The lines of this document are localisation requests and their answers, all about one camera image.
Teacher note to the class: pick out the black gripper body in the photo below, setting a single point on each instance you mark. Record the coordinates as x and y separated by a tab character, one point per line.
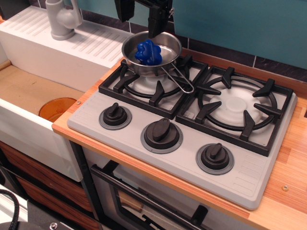
164	4

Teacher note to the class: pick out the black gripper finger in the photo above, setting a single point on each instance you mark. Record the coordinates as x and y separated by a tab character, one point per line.
125	9
159	16

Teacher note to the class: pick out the stainless steel pan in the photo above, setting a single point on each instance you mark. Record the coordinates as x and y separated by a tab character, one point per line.
170	50

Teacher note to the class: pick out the blue toy blueberry cluster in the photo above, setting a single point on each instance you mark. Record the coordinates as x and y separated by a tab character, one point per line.
148	53

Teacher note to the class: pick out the black left stove knob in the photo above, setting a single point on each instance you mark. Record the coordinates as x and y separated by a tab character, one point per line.
115	117

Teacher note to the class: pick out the black stove knob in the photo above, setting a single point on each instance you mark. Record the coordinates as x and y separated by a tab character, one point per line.
215	159
115	117
162	137

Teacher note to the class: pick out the black middle stove knob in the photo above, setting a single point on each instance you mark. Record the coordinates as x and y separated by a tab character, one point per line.
162	137

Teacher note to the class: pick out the grey toy stove top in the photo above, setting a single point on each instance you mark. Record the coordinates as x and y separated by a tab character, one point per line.
243	185

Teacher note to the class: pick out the black right stove knob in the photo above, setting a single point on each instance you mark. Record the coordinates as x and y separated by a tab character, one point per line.
215	159

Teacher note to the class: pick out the grey toy faucet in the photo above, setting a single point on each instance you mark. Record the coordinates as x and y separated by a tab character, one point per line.
63	21

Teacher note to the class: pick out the white left burner cap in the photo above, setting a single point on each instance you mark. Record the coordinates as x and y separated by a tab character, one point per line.
147	85

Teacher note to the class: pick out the black left burner grate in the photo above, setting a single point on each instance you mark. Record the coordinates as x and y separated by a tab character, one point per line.
160	103

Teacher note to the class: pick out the black burner grate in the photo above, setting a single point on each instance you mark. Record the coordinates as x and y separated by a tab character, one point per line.
160	103
264	138

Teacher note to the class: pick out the white toy sink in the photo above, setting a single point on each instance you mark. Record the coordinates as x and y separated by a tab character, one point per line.
35	69

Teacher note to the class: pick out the orange plate in sink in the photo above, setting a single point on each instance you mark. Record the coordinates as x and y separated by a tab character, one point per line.
55	108

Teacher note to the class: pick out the black right burner grate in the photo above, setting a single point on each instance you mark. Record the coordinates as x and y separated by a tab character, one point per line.
264	138

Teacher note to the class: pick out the oven door with window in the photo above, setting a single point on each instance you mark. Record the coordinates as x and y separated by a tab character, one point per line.
139	203

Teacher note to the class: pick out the black oven door handle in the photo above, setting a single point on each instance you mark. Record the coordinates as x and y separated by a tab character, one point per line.
106	174

